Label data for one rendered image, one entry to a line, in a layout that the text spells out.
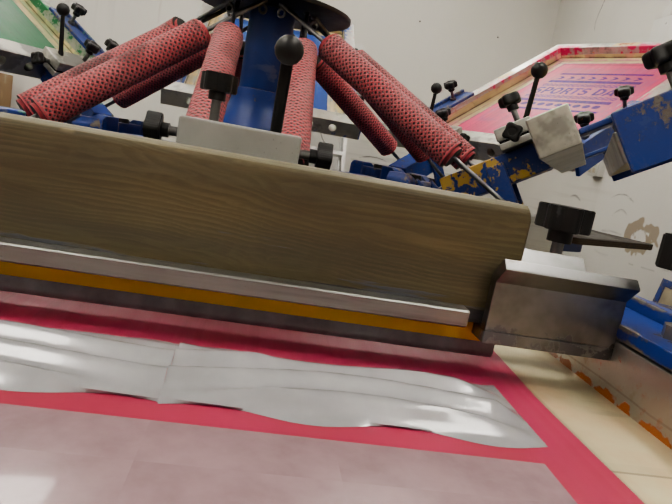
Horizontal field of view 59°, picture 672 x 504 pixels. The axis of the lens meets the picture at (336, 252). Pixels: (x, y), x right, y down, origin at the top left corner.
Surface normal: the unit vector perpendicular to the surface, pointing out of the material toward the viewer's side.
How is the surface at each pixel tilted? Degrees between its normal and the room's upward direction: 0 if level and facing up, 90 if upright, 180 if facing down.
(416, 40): 90
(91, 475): 0
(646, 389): 90
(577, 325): 90
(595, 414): 0
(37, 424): 0
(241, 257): 90
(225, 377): 34
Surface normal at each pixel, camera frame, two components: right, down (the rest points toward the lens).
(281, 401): 0.23, -0.63
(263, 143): 0.11, 0.20
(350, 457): 0.18, -0.97
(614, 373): -0.98, -0.15
